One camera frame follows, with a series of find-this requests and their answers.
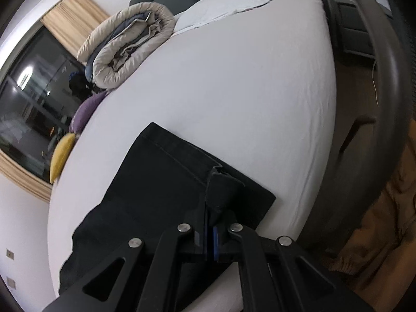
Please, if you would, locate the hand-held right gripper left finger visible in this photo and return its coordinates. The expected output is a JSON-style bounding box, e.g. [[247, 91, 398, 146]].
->
[[42, 207, 211, 312]]

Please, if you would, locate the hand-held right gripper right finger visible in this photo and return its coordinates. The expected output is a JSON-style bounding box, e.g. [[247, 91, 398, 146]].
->
[[212, 211, 372, 312]]

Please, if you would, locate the black t-shirt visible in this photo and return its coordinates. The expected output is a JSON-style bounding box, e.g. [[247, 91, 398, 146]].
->
[[58, 122, 277, 312]]

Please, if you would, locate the white bed mattress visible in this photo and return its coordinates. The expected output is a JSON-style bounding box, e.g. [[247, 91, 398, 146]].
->
[[47, 0, 337, 312]]

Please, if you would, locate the yellow pillow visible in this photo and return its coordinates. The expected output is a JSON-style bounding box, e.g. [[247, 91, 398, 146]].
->
[[50, 133, 77, 183]]

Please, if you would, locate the brown garment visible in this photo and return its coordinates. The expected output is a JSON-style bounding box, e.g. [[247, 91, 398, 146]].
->
[[324, 149, 416, 301]]

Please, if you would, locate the purple pillow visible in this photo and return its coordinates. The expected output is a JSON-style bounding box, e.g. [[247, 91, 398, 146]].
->
[[71, 91, 108, 134]]

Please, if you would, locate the dark cloth heap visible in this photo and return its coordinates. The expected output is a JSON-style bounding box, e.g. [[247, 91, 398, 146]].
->
[[68, 68, 99, 102]]

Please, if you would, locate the rolled beige duvet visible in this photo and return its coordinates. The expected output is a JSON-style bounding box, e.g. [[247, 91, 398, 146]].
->
[[77, 2, 176, 92]]

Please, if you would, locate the dark window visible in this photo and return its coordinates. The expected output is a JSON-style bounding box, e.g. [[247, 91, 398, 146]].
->
[[0, 26, 95, 183]]

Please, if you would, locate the white pillow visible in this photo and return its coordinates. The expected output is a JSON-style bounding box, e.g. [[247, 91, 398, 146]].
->
[[174, 0, 313, 35]]

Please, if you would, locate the beige curtain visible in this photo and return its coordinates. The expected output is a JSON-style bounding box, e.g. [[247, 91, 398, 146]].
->
[[42, 0, 109, 56]]

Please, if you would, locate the dark nightstand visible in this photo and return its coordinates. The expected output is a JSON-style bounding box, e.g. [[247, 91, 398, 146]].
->
[[331, 0, 378, 60]]

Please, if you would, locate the thin yellow cable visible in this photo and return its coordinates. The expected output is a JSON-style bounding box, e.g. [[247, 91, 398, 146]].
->
[[371, 60, 379, 106]]

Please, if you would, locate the dark grey curved frame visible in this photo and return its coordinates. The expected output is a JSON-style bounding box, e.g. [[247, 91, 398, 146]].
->
[[305, 0, 408, 251]]

